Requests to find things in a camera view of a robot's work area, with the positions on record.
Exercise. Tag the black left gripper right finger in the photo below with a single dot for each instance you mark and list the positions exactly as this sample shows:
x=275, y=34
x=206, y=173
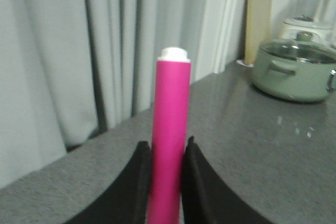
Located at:
x=206, y=198

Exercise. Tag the pink marker pen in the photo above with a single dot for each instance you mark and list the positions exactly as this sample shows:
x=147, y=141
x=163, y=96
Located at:
x=173, y=70

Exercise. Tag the white wall pipe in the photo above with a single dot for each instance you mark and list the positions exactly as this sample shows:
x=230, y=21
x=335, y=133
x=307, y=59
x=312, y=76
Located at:
x=230, y=34

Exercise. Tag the green cooking pot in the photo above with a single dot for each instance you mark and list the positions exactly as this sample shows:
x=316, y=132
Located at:
x=295, y=69

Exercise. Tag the grey curtain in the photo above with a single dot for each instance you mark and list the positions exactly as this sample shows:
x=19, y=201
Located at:
x=73, y=68

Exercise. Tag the white blender appliance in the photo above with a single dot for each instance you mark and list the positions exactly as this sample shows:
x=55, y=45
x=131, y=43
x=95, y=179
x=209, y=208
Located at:
x=313, y=16

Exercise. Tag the wooden cutting board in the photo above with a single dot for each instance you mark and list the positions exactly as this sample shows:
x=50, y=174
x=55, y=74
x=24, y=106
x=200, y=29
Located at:
x=257, y=27

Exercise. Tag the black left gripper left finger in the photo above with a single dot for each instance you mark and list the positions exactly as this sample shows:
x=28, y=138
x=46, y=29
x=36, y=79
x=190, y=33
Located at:
x=125, y=200

